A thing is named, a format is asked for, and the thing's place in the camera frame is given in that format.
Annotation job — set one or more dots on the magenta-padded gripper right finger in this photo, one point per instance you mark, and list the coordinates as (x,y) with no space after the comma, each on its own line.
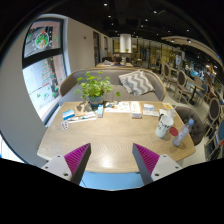
(148,160)

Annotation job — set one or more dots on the open white brochure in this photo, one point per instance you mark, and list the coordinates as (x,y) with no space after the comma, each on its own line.
(118,107)

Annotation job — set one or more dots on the brown paper card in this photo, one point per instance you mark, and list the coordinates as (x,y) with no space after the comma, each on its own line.
(82,109)

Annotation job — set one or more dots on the clear drinking glass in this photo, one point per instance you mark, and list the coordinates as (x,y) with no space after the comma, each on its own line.
(171,113)

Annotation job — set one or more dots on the person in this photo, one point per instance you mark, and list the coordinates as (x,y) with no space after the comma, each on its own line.
(117,60)

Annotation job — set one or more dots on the blue and white card box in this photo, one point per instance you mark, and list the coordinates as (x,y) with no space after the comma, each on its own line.
(68,115)

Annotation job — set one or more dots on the green potted plant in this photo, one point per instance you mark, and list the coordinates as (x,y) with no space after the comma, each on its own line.
(95,86)

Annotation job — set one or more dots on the small light blue box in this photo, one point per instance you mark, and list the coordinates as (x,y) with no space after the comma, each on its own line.
(100,111)

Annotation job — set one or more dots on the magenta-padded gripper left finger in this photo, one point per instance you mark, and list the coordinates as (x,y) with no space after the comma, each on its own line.
(76,160)

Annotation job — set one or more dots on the grey white chevron cushion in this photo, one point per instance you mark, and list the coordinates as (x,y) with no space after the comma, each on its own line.
(136,82)

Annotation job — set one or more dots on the group of ceiling lights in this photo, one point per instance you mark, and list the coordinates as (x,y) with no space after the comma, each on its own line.
(146,20)

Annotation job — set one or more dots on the white pill blister pack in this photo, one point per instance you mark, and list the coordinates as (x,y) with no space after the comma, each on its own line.
(64,125)

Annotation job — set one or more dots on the clear blue-capped water bottle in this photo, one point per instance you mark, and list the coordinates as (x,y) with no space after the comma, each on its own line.
(181,135)

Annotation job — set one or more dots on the white mug with dark lettering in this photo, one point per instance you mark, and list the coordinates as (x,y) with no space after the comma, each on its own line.
(163,128)

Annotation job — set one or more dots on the grey tufted armchair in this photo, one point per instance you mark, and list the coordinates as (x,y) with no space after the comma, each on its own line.
(196,128)

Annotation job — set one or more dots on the blue and white leaflet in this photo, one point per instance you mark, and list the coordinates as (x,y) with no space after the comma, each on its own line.
(149,109)

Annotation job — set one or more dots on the white round pillar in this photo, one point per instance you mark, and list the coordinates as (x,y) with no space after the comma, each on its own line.
(125,43)

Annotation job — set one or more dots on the yellow card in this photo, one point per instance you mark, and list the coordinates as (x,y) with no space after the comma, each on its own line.
(167,106)

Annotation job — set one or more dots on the grey curved sofa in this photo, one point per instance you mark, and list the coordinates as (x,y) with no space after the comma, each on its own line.
(113,75)

